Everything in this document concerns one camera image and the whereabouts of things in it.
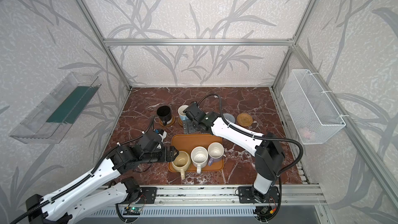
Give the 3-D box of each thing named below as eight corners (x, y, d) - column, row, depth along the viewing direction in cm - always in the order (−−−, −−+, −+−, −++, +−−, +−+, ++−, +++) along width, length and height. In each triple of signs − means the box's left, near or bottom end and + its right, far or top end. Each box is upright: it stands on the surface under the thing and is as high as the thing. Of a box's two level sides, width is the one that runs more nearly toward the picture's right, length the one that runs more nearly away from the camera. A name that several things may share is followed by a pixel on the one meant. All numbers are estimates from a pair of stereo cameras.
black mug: (166, 129, 99) (162, 120, 91) (159, 118, 105) (154, 109, 96) (178, 122, 103) (175, 113, 94) (169, 112, 108) (166, 102, 99)
